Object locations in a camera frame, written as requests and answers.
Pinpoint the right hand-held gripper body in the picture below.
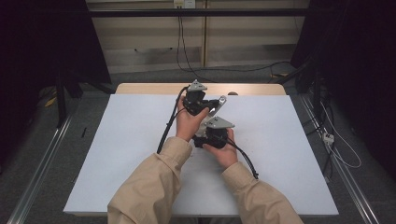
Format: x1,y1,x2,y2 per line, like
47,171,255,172
205,116,235,149

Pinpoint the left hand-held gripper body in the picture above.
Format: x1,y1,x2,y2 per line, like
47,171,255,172
182,78,210,117

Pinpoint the person's left hand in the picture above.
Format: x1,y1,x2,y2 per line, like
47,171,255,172
176,95,210,143

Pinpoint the person's right hand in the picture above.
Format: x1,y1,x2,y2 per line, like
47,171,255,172
203,128,239,171

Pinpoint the white table mat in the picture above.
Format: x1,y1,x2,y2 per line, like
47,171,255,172
63,93,340,217

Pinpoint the black metal crossbar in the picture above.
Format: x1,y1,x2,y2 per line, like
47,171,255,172
88,8,312,18

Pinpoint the white power strip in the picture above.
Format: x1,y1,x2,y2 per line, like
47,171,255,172
322,132,335,146

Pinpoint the black metal stand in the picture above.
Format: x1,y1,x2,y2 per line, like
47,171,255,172
55,55,85,129

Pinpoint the dark curtain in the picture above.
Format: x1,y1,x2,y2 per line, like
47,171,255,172
290,0,396,178
0,0,112,169

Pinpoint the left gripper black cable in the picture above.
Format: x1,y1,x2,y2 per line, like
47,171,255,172
156,86,191,155

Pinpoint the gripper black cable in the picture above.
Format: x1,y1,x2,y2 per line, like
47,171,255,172
226,137,260,180
156,86,191,155

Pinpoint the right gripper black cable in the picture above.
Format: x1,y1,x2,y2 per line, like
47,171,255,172
226,137,260,180

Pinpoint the black power cable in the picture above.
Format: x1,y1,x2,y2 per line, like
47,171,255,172
180,15,216,83
176,15,216,83

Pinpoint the white wall power socket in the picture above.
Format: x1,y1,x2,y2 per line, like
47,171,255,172
173,0,196,9

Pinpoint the white cable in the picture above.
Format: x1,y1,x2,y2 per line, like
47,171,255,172
319,102,362,170

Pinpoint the aluminium floor rail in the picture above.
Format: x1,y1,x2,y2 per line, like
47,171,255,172
6,116,73,224
299,92,381,224

